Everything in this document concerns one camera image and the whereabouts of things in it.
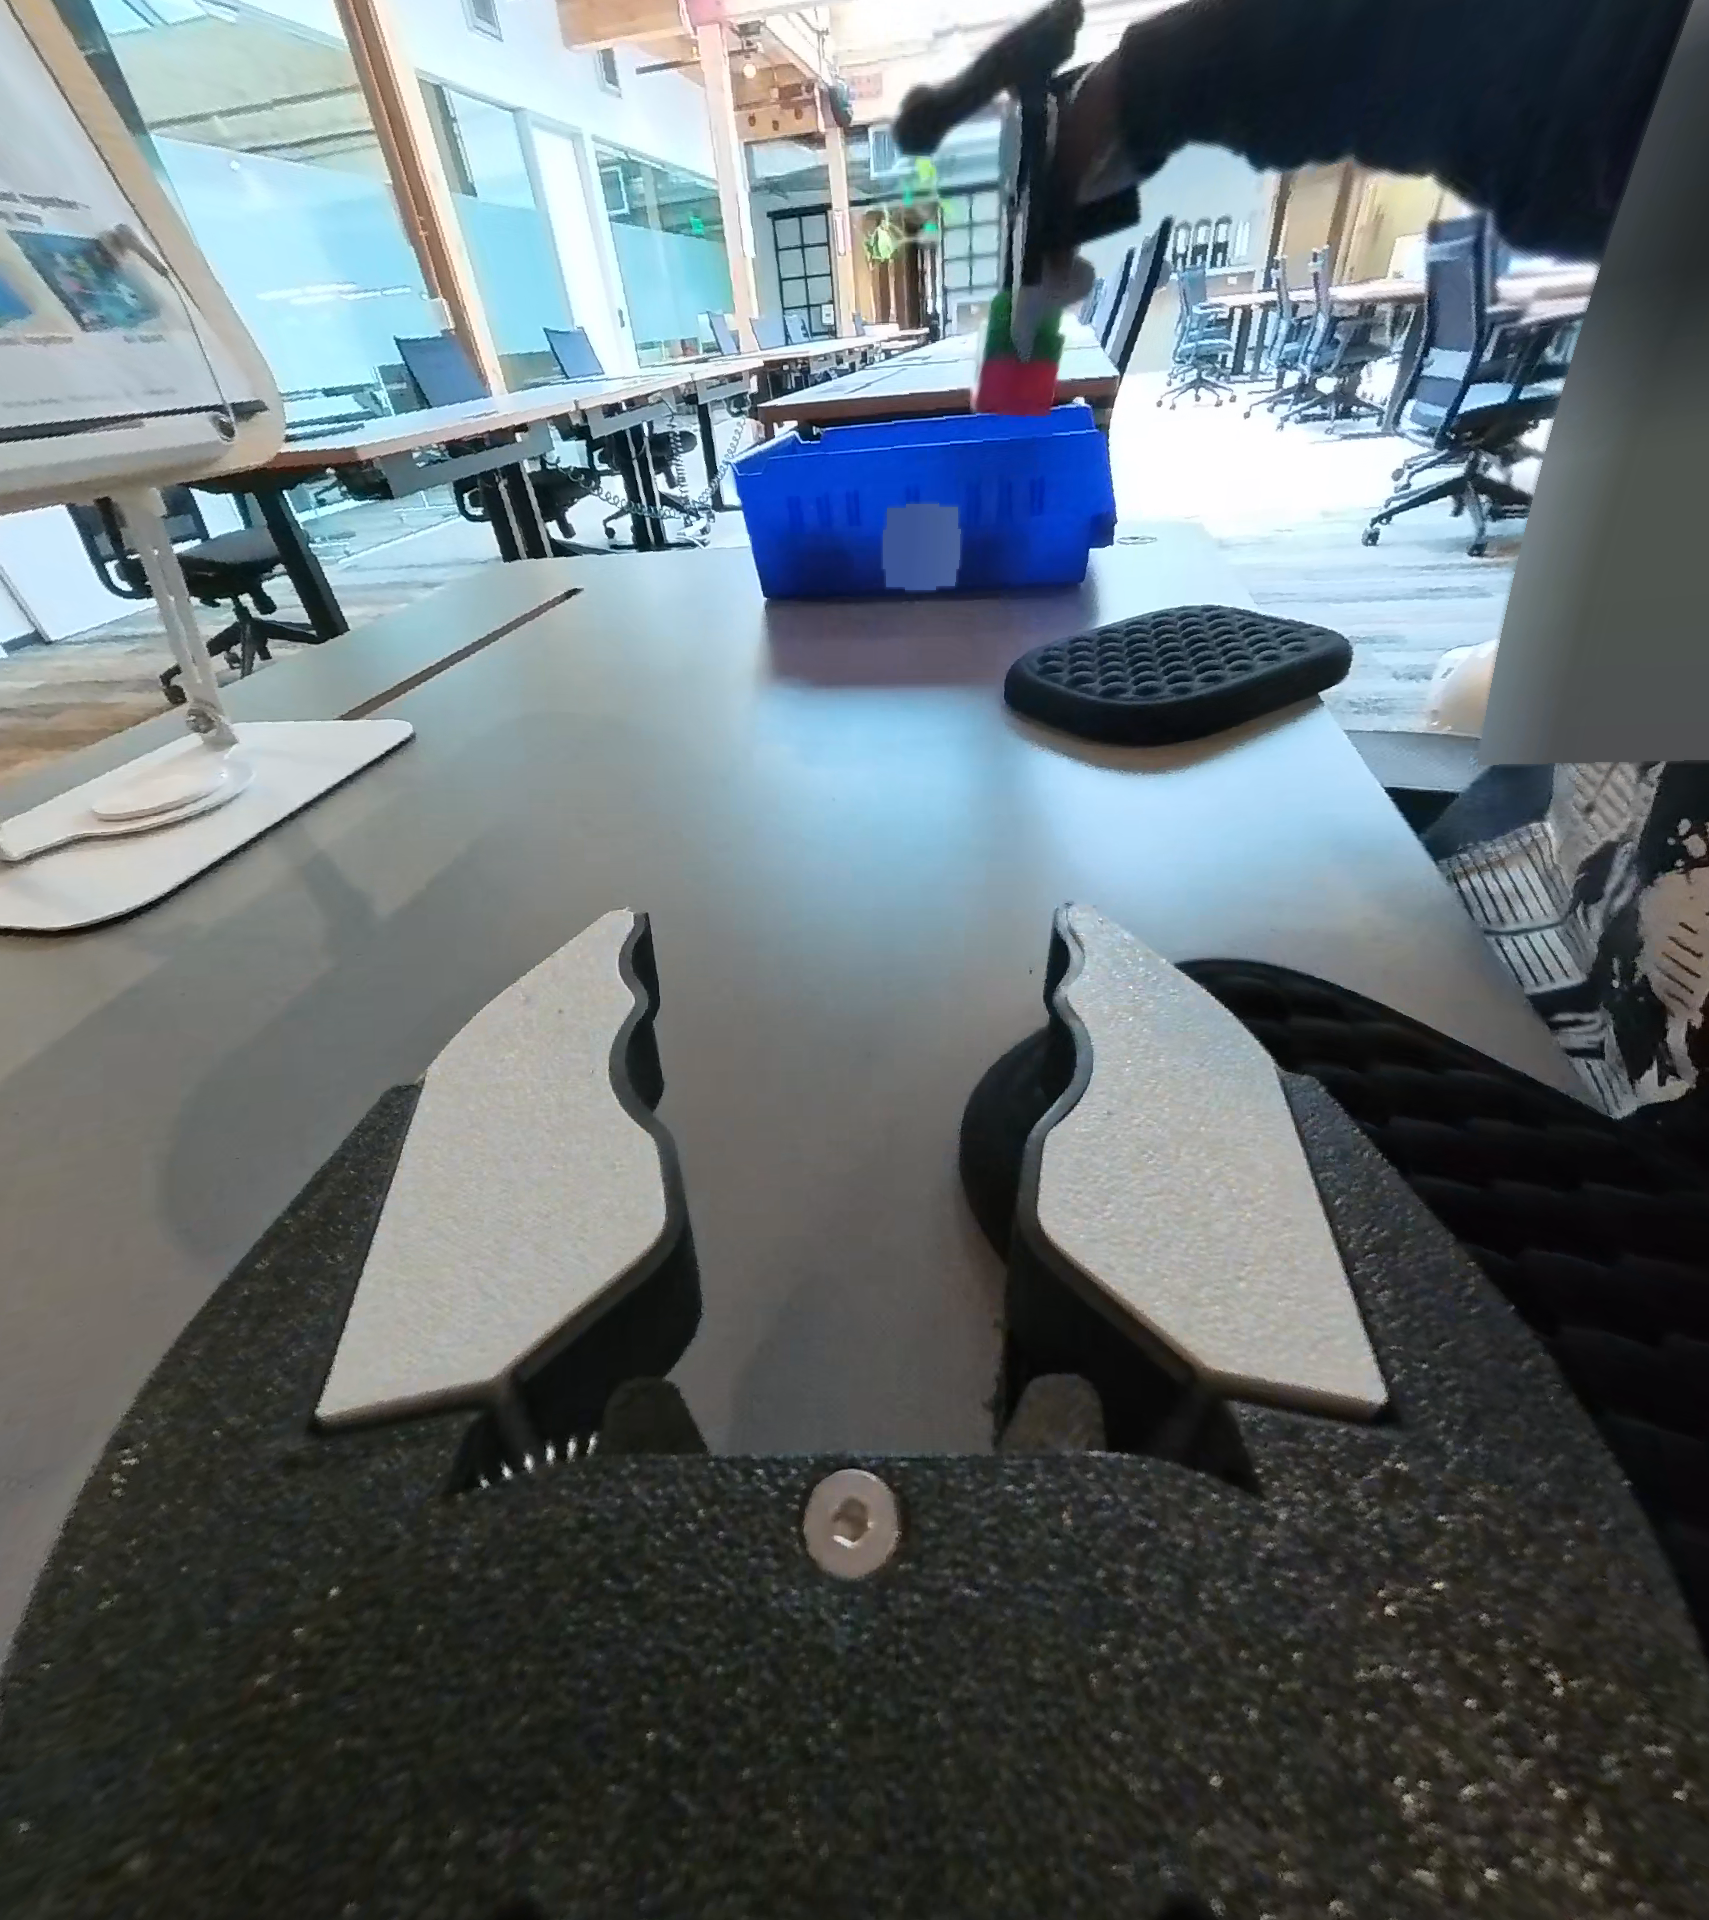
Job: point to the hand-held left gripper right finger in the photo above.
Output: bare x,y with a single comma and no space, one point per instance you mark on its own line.
1200,1201

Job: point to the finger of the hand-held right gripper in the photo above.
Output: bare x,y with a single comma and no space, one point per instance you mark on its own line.
1038,196

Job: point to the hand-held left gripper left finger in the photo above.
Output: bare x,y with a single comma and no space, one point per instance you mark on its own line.
512,1201

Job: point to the green mega block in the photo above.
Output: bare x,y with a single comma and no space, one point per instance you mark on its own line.
1025,324

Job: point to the red single-stud mega block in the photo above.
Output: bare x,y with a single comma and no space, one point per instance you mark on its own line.
1017,384

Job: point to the blue bin with white label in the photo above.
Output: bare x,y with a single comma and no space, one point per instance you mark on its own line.
825,510

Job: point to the black office chair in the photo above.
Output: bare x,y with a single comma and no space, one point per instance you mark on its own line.
195,571
465,406
1469,390
1200,331

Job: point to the black honeycomb rubber pad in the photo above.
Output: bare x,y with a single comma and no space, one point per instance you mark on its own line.
1185,677

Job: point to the person's patterned garment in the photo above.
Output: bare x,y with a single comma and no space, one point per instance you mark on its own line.
1666,930

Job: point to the wooden background desk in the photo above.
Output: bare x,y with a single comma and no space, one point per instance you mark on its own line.
496,436

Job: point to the printed instruction sheet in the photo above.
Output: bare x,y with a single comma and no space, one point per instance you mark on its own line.
46,270

